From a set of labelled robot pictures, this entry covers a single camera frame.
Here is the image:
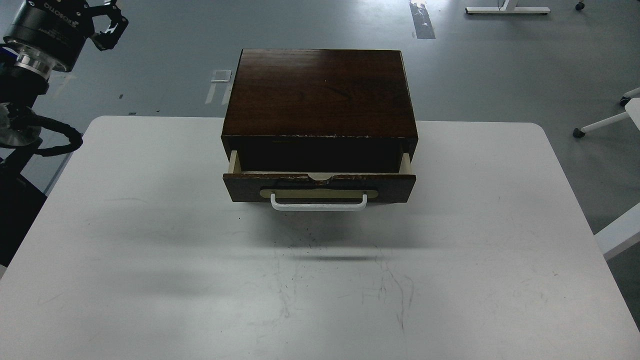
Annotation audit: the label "white table leg base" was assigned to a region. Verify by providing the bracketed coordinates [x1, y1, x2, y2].
[464, 0, 551, 15]

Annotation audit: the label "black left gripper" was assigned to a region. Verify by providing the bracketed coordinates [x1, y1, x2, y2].
[3, 0, 130, 73]

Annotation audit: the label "white office chair base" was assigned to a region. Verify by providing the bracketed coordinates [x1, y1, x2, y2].
[573, 87, 640, 139]

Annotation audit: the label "grey floor tape strip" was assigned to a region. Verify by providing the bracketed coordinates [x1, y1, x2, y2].
[408, 0, 435, 40]

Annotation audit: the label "wooden drawer with white handle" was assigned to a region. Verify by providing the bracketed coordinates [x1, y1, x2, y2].
[222, 150, 418, 212]

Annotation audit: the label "white floor tape marks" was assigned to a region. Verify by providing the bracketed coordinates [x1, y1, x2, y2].
[205, 69, 233, 106]

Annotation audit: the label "white side table edge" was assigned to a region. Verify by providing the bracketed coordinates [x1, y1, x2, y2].
[594, 204, 640, 261]

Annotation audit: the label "dark wooden drawer cabinet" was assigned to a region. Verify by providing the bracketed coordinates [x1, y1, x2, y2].
[221, 48, 419, 173]

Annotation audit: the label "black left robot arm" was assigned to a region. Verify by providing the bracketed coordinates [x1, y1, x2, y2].
[0, 0, 129, 267]

